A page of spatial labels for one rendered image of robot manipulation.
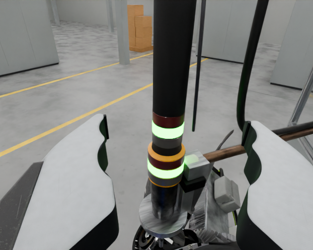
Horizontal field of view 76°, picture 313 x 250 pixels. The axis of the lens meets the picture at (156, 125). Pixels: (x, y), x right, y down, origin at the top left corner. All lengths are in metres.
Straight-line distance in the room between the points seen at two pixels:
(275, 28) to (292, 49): 6.78
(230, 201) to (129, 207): 1.47
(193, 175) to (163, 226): 0.08
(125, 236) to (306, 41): 5.10
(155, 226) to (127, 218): 1.78
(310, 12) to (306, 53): 0.79
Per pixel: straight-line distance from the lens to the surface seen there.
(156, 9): 0.17
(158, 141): 0.21
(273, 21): 12.38
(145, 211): 0.31
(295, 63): 5.70
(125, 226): 2.03
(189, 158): 0.26
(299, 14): 5.60
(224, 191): 0.77
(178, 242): 0.55
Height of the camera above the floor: 1.72
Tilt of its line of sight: 32 degrees down
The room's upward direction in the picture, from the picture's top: 1 degrees clockwise
